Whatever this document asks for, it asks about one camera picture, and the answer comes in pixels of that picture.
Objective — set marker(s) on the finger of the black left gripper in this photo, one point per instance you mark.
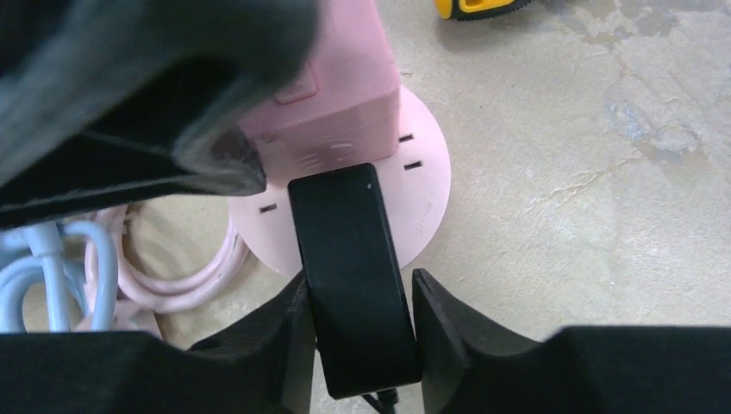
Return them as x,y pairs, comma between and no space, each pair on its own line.
111,102

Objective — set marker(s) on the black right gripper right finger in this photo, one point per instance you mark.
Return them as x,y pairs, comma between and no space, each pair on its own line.
475,365

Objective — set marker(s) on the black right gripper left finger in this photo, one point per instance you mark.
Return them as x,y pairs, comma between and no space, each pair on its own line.
263,363

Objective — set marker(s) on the pink cube power socket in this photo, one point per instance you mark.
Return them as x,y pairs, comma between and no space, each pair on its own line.
348,107

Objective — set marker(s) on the black yellow flathead screwdriver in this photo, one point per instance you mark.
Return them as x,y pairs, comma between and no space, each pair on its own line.
468,10

